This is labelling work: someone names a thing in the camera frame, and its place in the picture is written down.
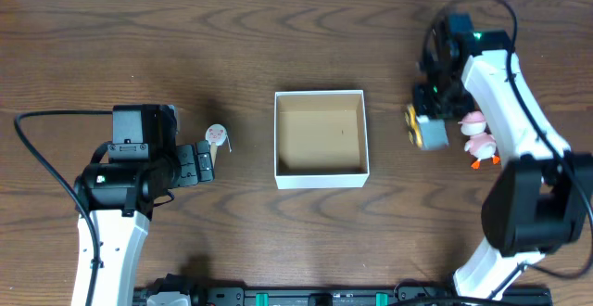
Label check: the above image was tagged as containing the yellow grey toy truck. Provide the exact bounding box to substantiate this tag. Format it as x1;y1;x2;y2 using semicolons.
404;104;448;150

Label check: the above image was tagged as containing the pink duck toy with hat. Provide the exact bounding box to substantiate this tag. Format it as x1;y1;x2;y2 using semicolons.
459;111;500;170

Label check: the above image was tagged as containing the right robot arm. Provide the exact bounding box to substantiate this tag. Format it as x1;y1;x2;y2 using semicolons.
405;14;592;303

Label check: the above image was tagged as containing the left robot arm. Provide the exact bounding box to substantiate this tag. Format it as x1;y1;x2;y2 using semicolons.
71;105;215;305

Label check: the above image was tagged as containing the white cardboard box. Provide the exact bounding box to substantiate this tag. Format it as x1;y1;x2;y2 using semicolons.
274;90;370;189

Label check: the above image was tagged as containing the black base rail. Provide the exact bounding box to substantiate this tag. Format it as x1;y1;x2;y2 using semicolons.
133;273;552;306

